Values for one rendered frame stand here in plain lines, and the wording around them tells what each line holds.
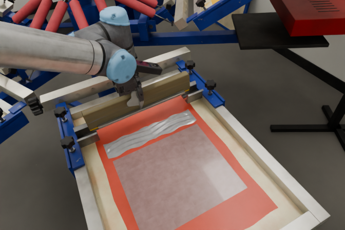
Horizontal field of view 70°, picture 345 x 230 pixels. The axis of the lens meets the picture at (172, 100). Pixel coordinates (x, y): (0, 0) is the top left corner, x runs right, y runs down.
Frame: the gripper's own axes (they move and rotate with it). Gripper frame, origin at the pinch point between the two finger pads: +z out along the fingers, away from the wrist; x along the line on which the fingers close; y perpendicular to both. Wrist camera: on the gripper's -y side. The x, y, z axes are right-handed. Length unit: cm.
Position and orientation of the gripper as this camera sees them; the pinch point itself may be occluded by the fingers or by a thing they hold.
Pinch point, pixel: (139, 101)
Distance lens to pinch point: 92.6
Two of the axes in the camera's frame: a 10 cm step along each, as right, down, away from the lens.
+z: 0.6, 7.2, 6.9
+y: -8.9, 3.5, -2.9
